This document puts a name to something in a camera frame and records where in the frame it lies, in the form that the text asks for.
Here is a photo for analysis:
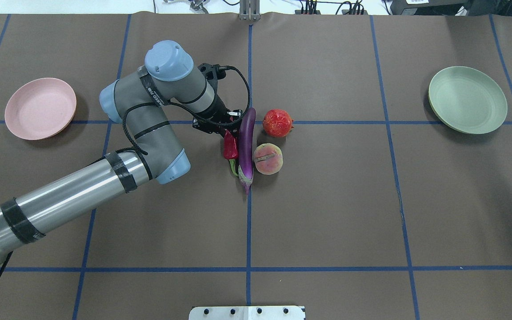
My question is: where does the purple eggplant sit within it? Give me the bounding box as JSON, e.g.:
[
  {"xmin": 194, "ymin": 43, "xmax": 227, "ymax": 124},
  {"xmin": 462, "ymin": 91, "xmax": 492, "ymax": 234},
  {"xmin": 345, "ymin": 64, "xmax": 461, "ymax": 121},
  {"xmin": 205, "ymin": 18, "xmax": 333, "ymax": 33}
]
[{"xmin": 238, "ymin": 108, "xmax": 256, "ymax": 195}]

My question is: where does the aluminium frame post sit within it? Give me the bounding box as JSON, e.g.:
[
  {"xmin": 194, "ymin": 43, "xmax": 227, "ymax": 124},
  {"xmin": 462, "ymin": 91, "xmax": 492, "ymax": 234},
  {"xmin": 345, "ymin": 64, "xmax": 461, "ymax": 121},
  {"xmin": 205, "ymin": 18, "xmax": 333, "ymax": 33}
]
[{"xmin": 239, "ymin": 0, "xmax": 261, "ymax": 22}]

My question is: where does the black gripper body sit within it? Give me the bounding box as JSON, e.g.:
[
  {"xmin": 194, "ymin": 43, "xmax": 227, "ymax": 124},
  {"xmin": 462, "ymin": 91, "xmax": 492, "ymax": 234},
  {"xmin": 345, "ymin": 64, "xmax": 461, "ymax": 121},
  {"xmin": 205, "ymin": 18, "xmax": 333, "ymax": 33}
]
[{"xmin": 192, "ymin": 63, "xmax": 244, "ymax": 135}]

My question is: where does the pink plate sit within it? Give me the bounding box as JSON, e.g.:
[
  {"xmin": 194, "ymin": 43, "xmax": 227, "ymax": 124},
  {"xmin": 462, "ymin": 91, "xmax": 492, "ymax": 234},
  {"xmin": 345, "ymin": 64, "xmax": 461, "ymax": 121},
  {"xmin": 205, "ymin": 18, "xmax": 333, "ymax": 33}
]
[{"xmin": 4, "ymin": 77, "xmax": 77, "ymax": 140}]

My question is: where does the white mounting plate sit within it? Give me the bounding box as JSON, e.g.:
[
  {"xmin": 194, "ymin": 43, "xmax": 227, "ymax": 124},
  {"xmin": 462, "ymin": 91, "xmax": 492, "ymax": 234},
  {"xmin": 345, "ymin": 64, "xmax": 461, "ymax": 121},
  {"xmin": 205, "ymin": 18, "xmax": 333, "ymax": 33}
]
[{"xmin": 188, "ymin": 305, "xmax": 306, "ymax": 320}]

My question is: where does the red pomegranate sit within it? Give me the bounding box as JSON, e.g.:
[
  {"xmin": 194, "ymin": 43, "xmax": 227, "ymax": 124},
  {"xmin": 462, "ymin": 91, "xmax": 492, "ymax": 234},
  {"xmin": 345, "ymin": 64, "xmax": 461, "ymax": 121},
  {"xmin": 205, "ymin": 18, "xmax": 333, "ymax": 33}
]
[{"xmin": 262, "ymin": 109, "xmax": 294, "ymax": 138}]

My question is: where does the red chili pepper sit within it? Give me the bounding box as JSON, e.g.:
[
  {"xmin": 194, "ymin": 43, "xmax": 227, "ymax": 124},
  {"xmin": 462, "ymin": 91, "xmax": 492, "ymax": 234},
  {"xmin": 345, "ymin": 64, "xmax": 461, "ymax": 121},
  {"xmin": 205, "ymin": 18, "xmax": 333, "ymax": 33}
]
[{"xmin": 222, "ymin": 130, "xmax": 239, "ymax": 177}]

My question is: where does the yellow pink peach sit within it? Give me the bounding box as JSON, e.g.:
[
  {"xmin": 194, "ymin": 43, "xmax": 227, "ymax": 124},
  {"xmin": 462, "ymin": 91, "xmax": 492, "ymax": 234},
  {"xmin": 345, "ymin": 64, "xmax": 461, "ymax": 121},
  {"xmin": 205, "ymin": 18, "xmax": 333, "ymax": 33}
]
[{"xmin": 253, "ymin": 143, "xmax": 283, "ymax": 176}]

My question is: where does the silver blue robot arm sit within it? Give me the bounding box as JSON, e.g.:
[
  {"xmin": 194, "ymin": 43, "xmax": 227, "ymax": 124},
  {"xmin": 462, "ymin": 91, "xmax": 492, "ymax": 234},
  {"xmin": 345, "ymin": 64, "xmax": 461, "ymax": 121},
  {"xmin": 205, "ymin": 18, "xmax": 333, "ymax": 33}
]
[{"xmin": 0, "ymin": 40, "xmax": 244, "ymax": 266}]

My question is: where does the green plate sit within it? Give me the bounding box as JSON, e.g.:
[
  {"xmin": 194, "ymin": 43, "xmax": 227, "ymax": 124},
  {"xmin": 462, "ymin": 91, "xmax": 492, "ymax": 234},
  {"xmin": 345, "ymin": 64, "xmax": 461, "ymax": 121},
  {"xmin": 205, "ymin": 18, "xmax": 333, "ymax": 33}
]
[{"xmin": 428, "ymin": 66, "xmax": 508, "ymax": 135}]

